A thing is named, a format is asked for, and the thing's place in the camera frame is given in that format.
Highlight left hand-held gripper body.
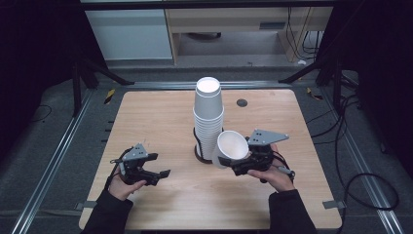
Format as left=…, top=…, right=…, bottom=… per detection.
left=118, top=142, right=154, bottom=186

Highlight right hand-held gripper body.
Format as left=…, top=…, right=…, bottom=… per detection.
left=231, top=128, right=290, bottom=177

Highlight single white paper cup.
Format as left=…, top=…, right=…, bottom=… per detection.
left=211, top=130, right=250, bottom=170

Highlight dark wooden cup holder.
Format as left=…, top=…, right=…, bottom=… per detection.
left=193, top=126, right=226, bottom=165

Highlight stack of white paper cups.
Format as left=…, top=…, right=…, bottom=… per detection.
left=193, top=76, right=225, bottom=162

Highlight person's left hand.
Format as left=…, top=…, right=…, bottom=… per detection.
left=107, top=174, right=148, bottom=202

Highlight person's right hand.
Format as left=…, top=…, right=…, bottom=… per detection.
left=247, top=143, right=296, bottom=193

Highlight yellow black tape strip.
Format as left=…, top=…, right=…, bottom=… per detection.
left=103, top=88, right=117, bottom=105
left=306, top=87, right=324, bottom=101

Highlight black metal stand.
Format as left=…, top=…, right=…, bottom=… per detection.
left=71, top=53, right=135, bottom=118
left=278, top=57, right=346, bottom=113

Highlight white cabinet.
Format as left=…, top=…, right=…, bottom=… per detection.
left=84, top=9, right=173, bottom=61

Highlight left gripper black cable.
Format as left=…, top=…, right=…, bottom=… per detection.
left=103, top=146, right=134, bottom=191

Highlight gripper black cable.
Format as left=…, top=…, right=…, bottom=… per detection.
left=103, top=146, right=134, bottom=191
left=272, top=152, right=297, bottom=183

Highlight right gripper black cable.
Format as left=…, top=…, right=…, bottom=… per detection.
left=272, top=152, right=297, bottom=183

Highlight grey table bracket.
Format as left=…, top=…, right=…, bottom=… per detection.
left=321, top=200, right=347, bottom=211
left=74, top=200, right=98, bottom=212

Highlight metal cross rail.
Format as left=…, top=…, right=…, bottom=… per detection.
left=124, top=80, right=292, bottom=91

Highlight long black floor cable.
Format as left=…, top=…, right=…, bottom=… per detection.
left=305, top=92, right=400, bottom=234

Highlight metal floor rail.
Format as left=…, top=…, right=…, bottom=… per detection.
left=10, top=89, right=95, bottom=234
left=319, top=87, right=406, bottom=234

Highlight thin black floor cable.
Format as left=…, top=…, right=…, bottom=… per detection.
left=29, top=103, right=54, bottom=124

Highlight black cables under desk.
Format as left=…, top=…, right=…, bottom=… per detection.
left=286, top=7, right=323, bottom=61

